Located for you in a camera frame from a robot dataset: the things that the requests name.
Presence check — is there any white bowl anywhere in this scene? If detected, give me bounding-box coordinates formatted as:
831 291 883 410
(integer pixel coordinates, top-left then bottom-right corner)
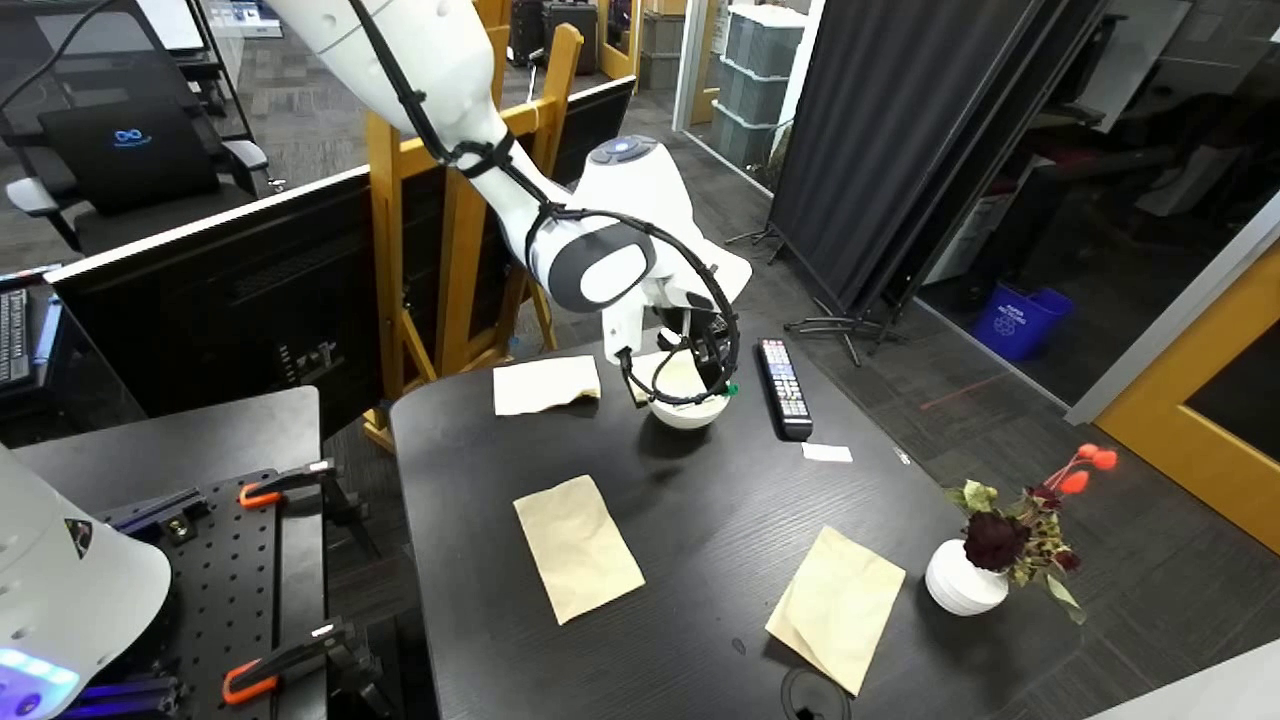
638 350 731 431

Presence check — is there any black remote control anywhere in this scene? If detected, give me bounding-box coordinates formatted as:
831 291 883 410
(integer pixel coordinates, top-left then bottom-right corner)
756 339 815 442

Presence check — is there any white paper napkin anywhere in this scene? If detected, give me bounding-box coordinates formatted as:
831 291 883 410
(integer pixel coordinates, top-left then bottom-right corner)
492 354 603 417

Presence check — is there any brown paper bag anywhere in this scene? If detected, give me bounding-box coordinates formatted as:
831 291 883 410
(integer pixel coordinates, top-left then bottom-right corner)
764 526 907 697
512 474 647 627

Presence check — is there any stack of grey storage bins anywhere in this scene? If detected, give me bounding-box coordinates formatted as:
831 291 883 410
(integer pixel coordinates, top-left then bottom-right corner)
708 3 810 173

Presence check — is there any wooden easel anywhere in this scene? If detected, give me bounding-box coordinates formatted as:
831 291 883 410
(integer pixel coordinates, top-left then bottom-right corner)
361 22 585 453

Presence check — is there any black curtain screen on stand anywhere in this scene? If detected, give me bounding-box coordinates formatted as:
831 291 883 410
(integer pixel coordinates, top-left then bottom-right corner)
725 0 1096 367

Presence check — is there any blue recycling bin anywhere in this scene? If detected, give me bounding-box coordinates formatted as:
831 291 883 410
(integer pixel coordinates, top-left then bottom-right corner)
971 279 1075 364

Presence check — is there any black case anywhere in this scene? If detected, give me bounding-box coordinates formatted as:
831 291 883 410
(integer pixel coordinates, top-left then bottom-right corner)
540 0 601 77

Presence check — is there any white vase with flowers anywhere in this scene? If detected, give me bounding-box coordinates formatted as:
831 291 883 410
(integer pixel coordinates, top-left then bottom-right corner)
924 442 1119 627

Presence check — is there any orange and black clamp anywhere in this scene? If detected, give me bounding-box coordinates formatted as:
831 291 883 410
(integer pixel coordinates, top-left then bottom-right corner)
221 617 383 707
237 457 338 510

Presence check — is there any yellow door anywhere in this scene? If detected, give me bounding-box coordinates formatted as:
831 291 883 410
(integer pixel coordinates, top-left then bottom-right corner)
1094 243 1280 557

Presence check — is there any large black monitor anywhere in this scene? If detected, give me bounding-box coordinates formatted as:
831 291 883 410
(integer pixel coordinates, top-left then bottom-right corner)
45 165 387 443

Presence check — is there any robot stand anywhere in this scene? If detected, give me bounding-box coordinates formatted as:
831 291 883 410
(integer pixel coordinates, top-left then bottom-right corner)
0 385 403 720

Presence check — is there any office chair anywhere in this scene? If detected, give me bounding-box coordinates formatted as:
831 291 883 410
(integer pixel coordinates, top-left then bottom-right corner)
0 0 273 256

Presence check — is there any keyboard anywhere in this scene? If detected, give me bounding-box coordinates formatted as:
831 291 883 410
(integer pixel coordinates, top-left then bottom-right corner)
0 286 35 391

